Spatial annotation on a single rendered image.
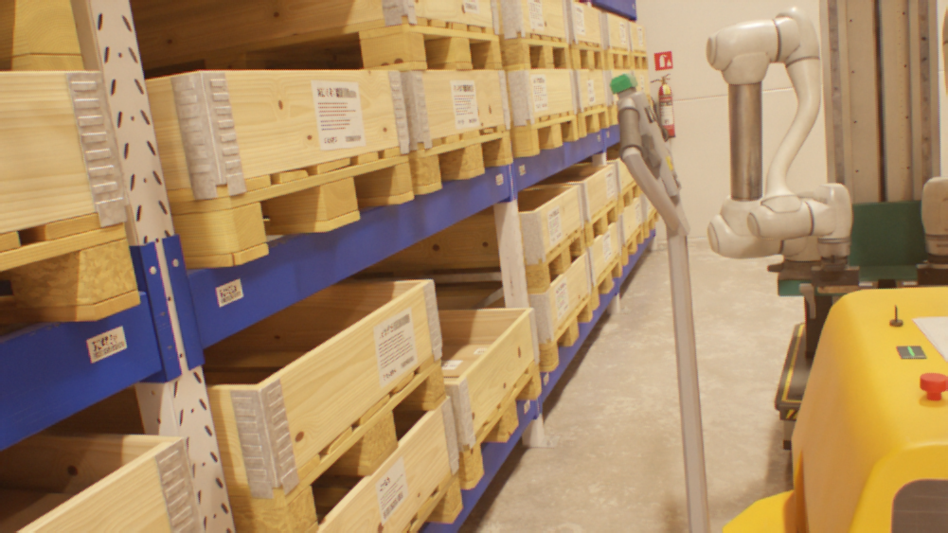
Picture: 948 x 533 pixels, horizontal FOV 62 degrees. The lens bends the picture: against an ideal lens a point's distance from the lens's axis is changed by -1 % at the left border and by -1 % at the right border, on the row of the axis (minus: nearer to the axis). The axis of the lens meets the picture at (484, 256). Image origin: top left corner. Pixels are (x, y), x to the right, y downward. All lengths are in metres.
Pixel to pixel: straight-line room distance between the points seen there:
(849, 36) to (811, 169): 4.22
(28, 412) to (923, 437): 1.21
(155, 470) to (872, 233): 2.31
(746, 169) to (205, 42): 1.70
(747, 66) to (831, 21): 0.43
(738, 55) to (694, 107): 4.53
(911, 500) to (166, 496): 1.08
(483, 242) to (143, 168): 2.08
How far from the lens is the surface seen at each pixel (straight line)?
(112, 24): 1.41
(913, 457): 1.24
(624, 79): 1.49
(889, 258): 2.92
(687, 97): 7.06
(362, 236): 1.96
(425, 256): 3.39
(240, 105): 1.51
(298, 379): 1.59
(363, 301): 2.24
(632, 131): 1.37
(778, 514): 2.08
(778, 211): 2.40
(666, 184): 1.48
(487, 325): 3.11
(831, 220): 2.45
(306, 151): 1.68
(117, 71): 1.39
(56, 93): 1.20
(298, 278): 1.72
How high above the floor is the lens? 1.40
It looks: 11 degrees down
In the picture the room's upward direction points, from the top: 7 degrees counter-clockwise
